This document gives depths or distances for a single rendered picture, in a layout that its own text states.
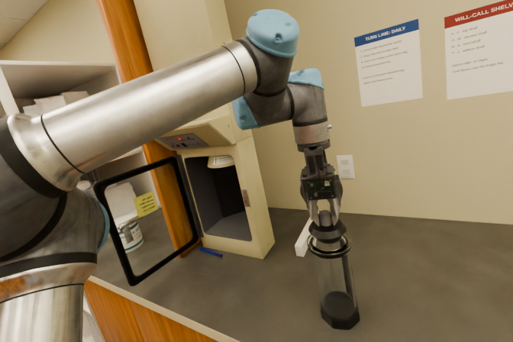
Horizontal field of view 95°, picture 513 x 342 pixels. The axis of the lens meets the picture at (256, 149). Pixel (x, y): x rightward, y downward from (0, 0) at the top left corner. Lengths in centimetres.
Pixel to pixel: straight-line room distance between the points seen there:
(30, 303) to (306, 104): 48
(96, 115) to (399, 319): 78
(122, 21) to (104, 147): 86
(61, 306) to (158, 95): 28
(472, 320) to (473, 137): 59
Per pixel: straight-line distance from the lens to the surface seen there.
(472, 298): 91
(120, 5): 115
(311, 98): 49
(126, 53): 107
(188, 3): 91
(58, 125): 31
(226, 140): 79
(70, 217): 40
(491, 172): 119
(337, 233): 61
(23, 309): 41
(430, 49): 108
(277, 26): 36
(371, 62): 108
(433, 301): 87
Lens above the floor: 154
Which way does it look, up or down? 12 degrees down
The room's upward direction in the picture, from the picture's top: 12 degrees counter-clockwise
